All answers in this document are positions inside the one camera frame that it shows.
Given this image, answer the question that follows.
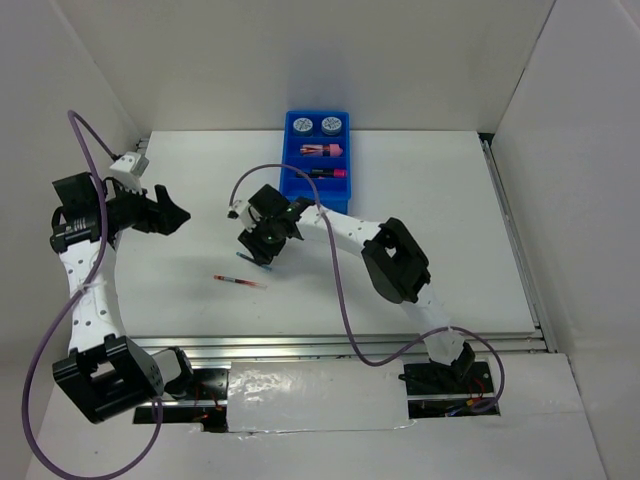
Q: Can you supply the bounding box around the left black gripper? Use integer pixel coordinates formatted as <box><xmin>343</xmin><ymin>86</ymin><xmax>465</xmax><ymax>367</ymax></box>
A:
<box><xmin>98</xmin><ymin>177</ymin><xmax>191</xmax><ymax>236</ymax></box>

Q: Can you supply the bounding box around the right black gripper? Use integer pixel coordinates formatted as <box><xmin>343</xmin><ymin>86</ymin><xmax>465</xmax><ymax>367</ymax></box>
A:
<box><xmin>239</xmin><ymin>215</ymin><xmax>286</xmax><ymax>267</ymax></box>

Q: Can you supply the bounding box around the blue pen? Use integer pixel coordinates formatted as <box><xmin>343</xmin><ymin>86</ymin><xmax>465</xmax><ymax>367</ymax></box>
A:
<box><xmin>235</xmin><ymin>251</ymin><xmax>273</xmax><ymax>272</ymax></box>

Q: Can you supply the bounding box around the red pen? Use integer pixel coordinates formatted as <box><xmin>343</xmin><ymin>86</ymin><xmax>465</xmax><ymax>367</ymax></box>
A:
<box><xmin>212</xmin><ymin>275</ymin><xmax>267</xmax><ymax>290</ymax></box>

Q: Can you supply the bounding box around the pink highlighter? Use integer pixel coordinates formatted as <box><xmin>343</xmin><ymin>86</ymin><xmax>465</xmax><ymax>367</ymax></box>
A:
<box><xmin>309</xmin><ymin>168</ymin><xmax>348</xmax><ymax>178</ymax></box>

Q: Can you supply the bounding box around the pink capped bottle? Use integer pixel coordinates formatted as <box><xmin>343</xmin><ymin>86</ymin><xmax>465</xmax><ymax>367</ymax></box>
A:
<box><xmin>299</xmin><ymin>143</ymin><xmax>344</xmax><ymax>157</ymax></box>

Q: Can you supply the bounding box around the blue cleaning gel jar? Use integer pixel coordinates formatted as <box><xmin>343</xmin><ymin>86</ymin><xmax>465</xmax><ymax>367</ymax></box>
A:
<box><xmin>291</xmin><ymin>117</ymin><xmax>315</xmax><ymax>137</ymax></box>
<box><xmin>320</xmin><ymin>115</ymin><xmax>344</xmax><ymax>137</ymax></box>

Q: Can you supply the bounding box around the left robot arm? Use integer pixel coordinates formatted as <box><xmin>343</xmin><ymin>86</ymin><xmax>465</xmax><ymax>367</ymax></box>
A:
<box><xmin>50</xmin><ymin>172</ymin><xmax>198</xmax><ymax>424</ymax></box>

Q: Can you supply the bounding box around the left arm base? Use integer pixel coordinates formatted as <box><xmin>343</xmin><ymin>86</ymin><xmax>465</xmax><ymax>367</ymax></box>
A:
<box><xmin>151</xmin><ymin>347</ymin><xmax>230</xmax><ymax>433</ymax></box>

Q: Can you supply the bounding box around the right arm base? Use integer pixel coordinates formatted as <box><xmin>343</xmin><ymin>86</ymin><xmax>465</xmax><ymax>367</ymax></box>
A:
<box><xmin>398</xmin><ymin>361</ymin><xmax>499</xmax><ymax>419</ymax></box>

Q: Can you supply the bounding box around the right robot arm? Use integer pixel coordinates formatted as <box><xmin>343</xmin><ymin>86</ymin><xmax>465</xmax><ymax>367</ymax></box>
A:
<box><xmin>228</xmin><ymin>185</ymin><xmax>475</xmax><ymax>392</ymax></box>

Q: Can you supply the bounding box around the blue compartment tray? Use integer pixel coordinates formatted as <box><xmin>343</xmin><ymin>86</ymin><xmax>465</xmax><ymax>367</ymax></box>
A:
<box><xmin>277</xmin><ymin>110</ymin><xmax>353</xmax><ymax>216</ymax></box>

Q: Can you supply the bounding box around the white cover plate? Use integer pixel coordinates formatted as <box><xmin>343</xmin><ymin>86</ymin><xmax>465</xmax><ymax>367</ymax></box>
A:
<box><xmin>227</xmin><ymin>359</ymin><xmax>410</xmax><ymax>433</ymax></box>

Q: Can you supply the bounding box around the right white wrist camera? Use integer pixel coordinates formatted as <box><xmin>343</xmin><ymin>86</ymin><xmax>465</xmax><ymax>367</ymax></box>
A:
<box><xmin>227</xmin><ymin>200</ymin><xmax>260</xmax><ymax>232</ymax></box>

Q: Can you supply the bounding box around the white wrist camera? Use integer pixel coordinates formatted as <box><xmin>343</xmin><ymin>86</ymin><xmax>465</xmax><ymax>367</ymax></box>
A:
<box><xmin>109</xmin><ymin>152</ymin><xmax>149</xmax><ymax>193</ymax></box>
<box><xmin>227</xmin><ymin>200</ymin><xmax>260</xmax><ymax>232</ymax></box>

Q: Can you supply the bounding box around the left side aluminium rail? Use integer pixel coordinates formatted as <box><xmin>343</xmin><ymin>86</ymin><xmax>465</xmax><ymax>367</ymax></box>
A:
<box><xmin>134</xmin><ymin>138</ymin><xmax>149</xmax><ymax>176</ymax></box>

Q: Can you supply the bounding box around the aluminium rail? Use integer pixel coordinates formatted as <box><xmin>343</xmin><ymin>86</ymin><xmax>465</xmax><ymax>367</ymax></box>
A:
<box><xmin>478</xmin><ymin>133</ymin><xmax>558</xmax><ymax>353</ymax></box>
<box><xmin>133</xmin><ymin>330</ymin><xmax>548</xmax><ymax>363</ymax></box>
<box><xmin>134</xmin><ymin>138</ymin><xmax>149</xmax><ymax>176</ymax></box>

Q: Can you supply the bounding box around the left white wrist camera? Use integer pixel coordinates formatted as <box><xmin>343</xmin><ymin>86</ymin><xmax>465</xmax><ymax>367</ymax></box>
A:
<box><xmin>109</xmin><ymin>152</ymin><xmax>149</xmax><ymax>193</ymax></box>

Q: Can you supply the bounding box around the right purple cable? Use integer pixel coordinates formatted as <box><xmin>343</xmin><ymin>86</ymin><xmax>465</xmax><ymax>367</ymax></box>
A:
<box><xmin>228</xmin><ymin>163</ymin><xmax>506</xmax><ymax>415</ymax></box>

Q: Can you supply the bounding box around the purple cable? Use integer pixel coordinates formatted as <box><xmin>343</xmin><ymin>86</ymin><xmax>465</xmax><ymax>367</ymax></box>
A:
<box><xmin>20</xmin><ymin>109</ymin><xmax>165</xmax><ymax>477</ymax></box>
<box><xmin>228</xmin><ymin>163</ymin><xmax>506</xmax><ymax>415</ymax></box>

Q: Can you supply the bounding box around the aluminium front rail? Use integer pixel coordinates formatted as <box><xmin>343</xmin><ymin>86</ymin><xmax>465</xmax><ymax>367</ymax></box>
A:
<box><xmin>133</xmin><ymin>330</ymin><xmax>548</xmax><ymax>363</ymax></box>

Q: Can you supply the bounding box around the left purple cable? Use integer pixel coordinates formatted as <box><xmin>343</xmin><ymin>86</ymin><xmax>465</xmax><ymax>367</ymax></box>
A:
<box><xmin>20</xmin><ymin>109</ymin><xmax>165</xmax><ymax>477</ymax></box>

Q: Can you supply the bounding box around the right side aluminium rail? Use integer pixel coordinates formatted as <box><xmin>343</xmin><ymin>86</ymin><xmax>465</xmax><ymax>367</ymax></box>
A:
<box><xmin>478</xmin><ymin>133</ymin><xmax>558</xmax><ymax>353</ymax></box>

